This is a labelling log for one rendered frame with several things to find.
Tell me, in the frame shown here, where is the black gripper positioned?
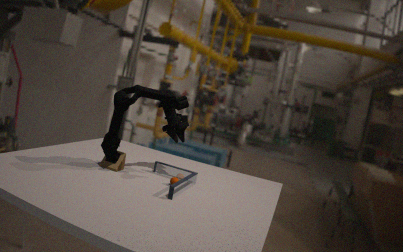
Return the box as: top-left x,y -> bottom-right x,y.
162,112 -> 189,143

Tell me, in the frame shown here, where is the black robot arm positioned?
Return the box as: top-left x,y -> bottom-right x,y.
100,85 -> 189,164

